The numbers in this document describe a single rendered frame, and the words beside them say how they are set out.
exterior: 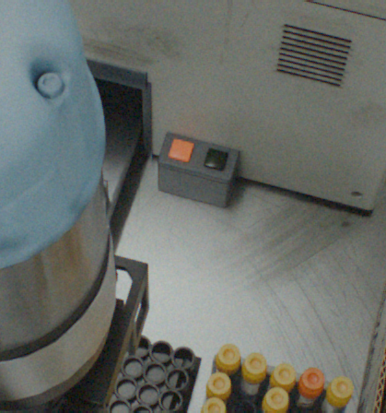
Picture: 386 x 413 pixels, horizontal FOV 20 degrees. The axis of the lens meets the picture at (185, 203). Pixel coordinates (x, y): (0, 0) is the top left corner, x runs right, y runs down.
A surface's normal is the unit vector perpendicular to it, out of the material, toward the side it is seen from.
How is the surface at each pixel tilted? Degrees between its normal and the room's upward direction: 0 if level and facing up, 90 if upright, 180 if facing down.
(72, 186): 88
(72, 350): 90
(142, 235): 0
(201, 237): 0
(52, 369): 90
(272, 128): 90
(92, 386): 0
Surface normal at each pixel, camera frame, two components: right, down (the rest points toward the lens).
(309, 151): -0.28, 0.86
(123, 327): 0.02, -0.44
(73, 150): 0.92, 0.34
